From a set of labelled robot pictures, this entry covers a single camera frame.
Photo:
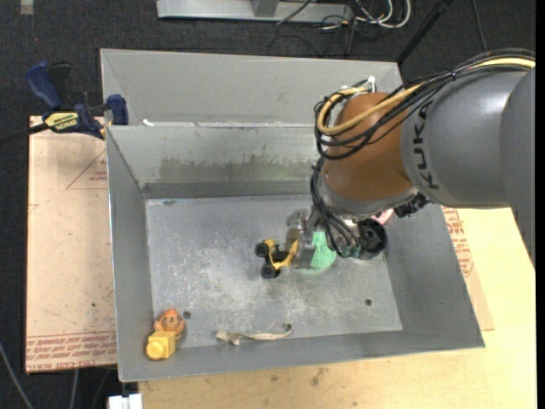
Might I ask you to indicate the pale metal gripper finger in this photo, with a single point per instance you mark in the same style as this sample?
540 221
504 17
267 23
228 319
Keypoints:
305 255
298 222

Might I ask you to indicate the green round toy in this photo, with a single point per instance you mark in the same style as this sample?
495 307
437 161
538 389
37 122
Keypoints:
324 257

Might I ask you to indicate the yellow toy vehicle black wheels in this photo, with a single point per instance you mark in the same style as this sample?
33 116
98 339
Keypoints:
281 263

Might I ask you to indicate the grey metal bin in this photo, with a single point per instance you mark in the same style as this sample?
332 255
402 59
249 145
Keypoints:
213 249

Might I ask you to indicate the beige rubber band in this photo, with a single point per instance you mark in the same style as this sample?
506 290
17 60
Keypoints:
255 336

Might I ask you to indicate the orange toy bear head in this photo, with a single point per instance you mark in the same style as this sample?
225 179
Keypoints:
170 320

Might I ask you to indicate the yellow toy block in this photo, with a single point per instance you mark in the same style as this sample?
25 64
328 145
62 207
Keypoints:
161 345

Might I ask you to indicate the brown cardboard board red print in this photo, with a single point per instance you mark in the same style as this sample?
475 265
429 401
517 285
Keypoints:
68 249

